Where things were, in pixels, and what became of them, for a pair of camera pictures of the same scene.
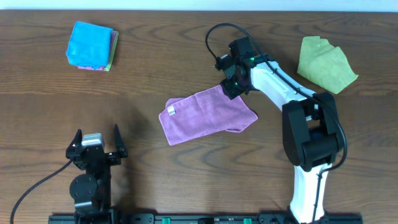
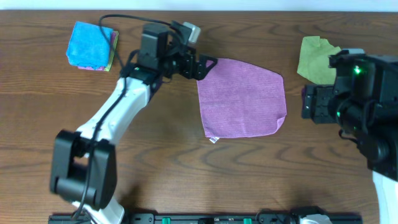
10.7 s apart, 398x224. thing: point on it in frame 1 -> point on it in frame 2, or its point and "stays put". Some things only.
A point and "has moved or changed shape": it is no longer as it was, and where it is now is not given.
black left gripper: [115, 158] -> [201, 71]
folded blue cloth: [89, 45] stays put
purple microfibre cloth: [204, 113] has moved or changed shape
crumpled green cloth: [324, 65] stays put
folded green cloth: [110, 64] stays put
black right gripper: [226, 86] -> [316, 99]
